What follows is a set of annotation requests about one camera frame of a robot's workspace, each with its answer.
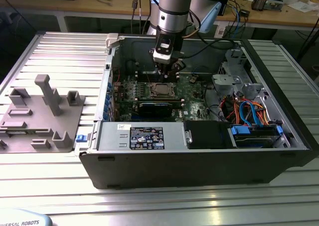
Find metal socket cover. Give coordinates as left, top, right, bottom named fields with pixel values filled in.
left=150, top=83, right=178, bottom=98

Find silver Intel CPU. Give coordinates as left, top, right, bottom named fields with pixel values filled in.
left=154, top=84, right=173, bottom=96

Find finned CPU cooler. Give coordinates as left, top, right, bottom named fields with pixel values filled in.
left=251, top=0, right=267, bottom=12

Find green motherboard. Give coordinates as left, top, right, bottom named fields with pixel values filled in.
left=111, top=73, right=212, bottom=122

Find RAM stick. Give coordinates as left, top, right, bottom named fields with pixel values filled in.
left=138, top=98, right=184, bottom=105

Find grey metal drive cage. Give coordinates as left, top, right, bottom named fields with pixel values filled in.
left=211, top=48, right=265, bottom=100

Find white label sheet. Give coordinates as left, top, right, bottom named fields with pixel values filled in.
left=214, top=23, right=226, bottom=37

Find hard disk in blue carrier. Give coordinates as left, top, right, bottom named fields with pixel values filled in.
left=228, top=124, right=285, bottom=149

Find silver power supply unit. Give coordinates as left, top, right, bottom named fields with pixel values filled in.
left=96, top=121, right=187, bottom=151

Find black open PC case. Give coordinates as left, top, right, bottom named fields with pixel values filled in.
left=78, top=33, right=319, bottom=190

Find grey electronic module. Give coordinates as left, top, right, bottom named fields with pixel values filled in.
left=264, top=0, right=285, bottom=11

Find wooden desk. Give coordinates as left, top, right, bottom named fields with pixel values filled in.
left=0, top=0, right=319, bottom=29

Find white paper sheets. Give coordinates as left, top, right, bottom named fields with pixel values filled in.
left=286, top=0, right=319, bottom=12

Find grey parts rack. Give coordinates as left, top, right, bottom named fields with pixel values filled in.
left=0, top=74, right=87, bottom=154

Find pale blue teach pendant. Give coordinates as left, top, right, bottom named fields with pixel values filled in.
left=0, top=208, right=54, bottom=226

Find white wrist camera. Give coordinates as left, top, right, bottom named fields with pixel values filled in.
left=152, top=33, right=175, bottom=64

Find pale case release handle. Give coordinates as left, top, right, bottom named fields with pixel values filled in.
left=105, top=33, right=119, bottom=49

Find blue flat data wire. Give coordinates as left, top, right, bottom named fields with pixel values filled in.
left=239, top=99, right=258, bottom=127

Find orange power wire bundle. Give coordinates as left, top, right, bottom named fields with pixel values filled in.
left=255, top=101, right=272, bottom=126

